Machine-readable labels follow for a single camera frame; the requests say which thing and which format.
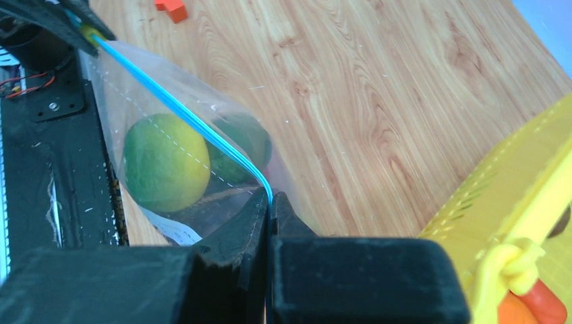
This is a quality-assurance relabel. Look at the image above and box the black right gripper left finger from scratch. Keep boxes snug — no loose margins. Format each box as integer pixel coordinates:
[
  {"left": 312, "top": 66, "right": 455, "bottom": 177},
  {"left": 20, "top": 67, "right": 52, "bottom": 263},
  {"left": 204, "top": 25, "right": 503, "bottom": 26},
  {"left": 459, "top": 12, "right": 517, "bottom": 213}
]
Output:
[{"left": 1, "top": 189, "right": 268, "bottom": 323}]

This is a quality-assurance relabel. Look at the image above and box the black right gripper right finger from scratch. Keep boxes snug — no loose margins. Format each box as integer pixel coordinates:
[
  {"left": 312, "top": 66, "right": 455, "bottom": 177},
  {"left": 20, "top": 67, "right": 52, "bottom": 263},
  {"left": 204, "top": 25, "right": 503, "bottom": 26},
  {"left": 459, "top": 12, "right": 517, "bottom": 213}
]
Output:
[{"left": 269, "top": 192, "right": 470, "bottom": 323}]

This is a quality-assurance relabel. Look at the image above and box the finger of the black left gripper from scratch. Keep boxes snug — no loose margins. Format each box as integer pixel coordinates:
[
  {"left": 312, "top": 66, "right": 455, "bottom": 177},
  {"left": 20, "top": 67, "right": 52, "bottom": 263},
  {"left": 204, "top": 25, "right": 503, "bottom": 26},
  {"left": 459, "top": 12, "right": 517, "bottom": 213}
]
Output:
[{"left": 1, "top": 0, "right": 116, "bottom": 56}]

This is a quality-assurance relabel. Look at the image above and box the orange toy carrot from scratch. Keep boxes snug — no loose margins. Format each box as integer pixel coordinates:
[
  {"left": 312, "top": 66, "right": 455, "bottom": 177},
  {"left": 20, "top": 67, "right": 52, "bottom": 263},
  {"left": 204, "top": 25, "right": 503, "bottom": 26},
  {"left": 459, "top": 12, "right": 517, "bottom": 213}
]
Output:
[{"left": 517, "top": 279, "right": 568, "bottom": 324}]

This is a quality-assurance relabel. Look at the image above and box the green toy mango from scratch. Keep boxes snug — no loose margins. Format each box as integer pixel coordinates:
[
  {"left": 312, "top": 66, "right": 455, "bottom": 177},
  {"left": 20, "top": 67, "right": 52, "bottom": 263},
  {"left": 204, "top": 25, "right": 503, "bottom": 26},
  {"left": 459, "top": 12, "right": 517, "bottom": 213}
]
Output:
[{"left": 123, "top": 113, "right": 210, "bottom": 213}]

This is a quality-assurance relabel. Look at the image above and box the clear zip top bag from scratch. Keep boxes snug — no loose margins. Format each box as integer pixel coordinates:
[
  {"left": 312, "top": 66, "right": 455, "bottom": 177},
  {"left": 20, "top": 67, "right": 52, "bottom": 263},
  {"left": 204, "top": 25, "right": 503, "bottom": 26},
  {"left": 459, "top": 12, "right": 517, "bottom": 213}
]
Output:
[{"left": 81, "top": 26, "right": 307, "bottom": 246}]

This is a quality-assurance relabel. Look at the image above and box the yellow plastic basket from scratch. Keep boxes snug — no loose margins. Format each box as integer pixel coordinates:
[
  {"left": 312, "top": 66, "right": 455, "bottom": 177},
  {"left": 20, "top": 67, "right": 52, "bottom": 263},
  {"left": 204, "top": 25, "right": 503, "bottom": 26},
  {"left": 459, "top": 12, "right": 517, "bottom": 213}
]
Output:
[{"left": 420, "top": 96, "right": 571, "bottom": 323}]

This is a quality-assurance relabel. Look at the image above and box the small orange block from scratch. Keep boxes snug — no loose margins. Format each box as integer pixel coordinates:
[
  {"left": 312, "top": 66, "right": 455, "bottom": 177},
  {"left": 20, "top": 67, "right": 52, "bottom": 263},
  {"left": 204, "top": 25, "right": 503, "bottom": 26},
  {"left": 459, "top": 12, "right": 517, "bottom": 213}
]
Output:
[{"left": 154, "top": 0, "right": 188, "bottom": 24}]

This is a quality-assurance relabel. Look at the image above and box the orange toy fruit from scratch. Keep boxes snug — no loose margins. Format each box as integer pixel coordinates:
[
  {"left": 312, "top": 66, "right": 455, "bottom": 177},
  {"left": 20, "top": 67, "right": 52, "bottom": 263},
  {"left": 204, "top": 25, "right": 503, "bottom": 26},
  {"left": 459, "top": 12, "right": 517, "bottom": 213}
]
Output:
[{"left": 497, "top": 292, "right": 538, "bottom": 324}]

